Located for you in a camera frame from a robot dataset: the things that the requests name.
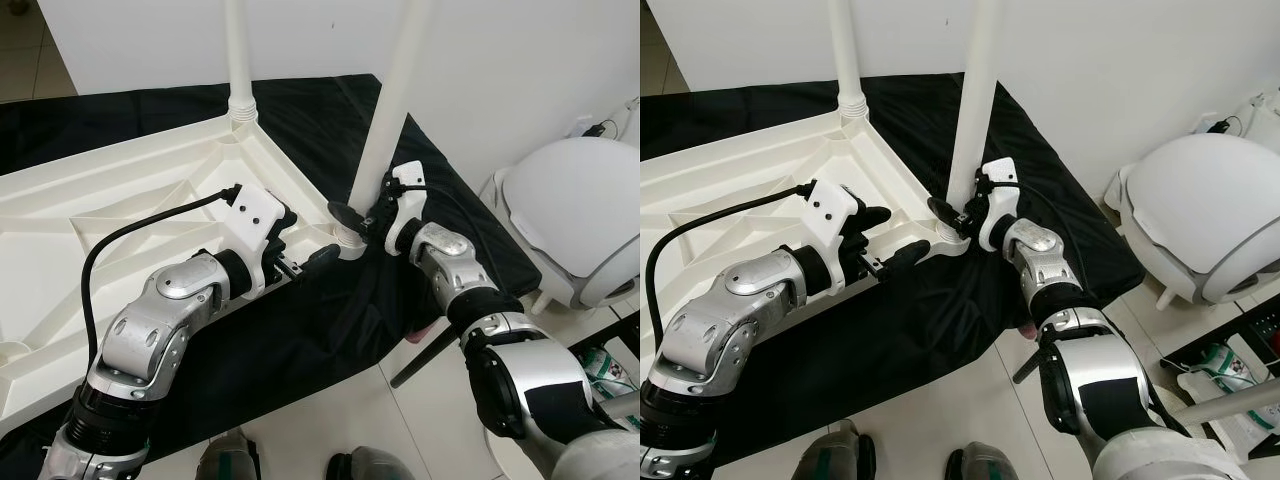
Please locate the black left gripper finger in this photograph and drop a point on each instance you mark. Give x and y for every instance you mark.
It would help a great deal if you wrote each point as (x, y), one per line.
(870, 217)
(320, 258)
(908, 255)
(287, 218)

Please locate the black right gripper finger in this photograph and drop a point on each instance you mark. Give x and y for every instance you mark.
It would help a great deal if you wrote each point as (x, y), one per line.
(348, 215)
(945, 210)

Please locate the white plastic children table top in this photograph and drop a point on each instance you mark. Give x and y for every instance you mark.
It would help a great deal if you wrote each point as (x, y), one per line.
(720, 210)
(80, 220)

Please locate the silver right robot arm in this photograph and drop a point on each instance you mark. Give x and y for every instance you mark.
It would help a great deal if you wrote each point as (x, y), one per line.
(450, 255)
(1040, 255)

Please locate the dark metal table leg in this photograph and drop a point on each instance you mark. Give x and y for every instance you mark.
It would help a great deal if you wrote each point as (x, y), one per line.
(1028, 368)
(420, 362)

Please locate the white domed appliance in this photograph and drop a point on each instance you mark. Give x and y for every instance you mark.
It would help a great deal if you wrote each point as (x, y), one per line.
(1200, 210)
(580, 210)

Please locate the grey green left robot leg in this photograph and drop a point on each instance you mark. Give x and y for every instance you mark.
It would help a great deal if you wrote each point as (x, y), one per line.
(228, 458)
(838, 455)

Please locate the grey green robot leg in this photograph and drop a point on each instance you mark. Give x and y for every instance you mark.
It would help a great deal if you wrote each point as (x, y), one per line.
(370, 465)
(980, 463)
(228, 458)
(838, 455)

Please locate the grey green right robot leg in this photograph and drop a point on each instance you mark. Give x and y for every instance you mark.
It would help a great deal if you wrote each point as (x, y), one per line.
(370, 465)
(980, 463)

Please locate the white small appliance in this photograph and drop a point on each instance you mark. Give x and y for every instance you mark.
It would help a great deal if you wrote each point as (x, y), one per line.
(1265, 110)
(628, 120)

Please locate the white green plastic package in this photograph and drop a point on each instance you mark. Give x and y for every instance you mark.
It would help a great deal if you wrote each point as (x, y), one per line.
(1225, 370)
(605, 365)

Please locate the black low floor shelf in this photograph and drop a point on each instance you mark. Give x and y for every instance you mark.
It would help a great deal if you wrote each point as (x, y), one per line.
(1235, 335)

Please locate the white floor fan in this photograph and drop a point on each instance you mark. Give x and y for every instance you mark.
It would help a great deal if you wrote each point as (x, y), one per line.
(1230, 400)

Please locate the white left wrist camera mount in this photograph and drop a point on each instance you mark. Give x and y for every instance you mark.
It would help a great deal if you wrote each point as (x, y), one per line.
(830, 215)
(255, 225)

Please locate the pink table frame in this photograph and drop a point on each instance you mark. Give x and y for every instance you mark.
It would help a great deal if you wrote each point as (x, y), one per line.
(420, 332)
(1030, 325)

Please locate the white wall socket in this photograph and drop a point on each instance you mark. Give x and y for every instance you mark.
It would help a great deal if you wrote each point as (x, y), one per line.
(582, 125)
(1207, 122)

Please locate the black wall plug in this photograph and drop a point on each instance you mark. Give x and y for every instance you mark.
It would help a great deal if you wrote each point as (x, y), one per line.
(598, 128)
(1222, 126)

